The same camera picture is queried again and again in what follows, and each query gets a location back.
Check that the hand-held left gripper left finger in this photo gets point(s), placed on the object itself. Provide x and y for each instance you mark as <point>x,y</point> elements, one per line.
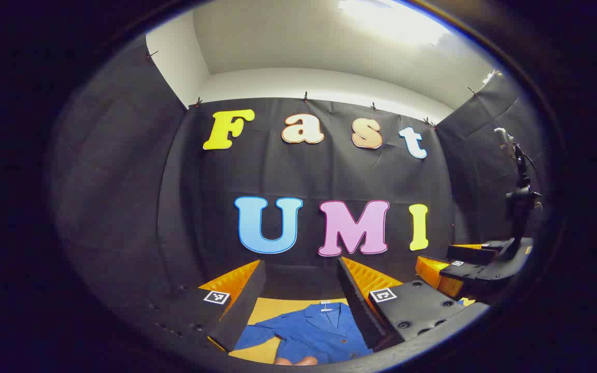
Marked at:
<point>246,305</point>

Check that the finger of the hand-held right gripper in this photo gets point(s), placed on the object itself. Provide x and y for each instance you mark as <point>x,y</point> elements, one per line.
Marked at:
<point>433,274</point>
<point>472,254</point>

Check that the blue jacket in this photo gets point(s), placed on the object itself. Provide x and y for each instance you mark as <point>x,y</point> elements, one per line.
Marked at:
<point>309,336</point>

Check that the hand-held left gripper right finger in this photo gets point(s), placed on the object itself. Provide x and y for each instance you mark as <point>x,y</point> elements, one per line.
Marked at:
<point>358,305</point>

